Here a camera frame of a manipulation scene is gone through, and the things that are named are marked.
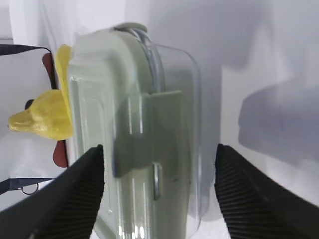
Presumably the navy blue lunch bag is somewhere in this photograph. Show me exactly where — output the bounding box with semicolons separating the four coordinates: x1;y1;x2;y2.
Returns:
0;44;68;195

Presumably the green lid glass container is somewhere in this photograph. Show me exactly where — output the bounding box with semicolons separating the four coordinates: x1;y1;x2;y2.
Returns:
67;23;201;239

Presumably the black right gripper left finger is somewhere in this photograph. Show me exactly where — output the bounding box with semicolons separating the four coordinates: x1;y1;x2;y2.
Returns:
0;145;104;239

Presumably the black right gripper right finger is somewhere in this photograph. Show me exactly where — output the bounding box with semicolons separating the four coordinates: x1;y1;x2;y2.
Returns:
214;144;319;239

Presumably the yellow banana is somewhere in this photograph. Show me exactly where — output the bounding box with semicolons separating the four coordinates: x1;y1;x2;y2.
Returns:
8;44;73;141

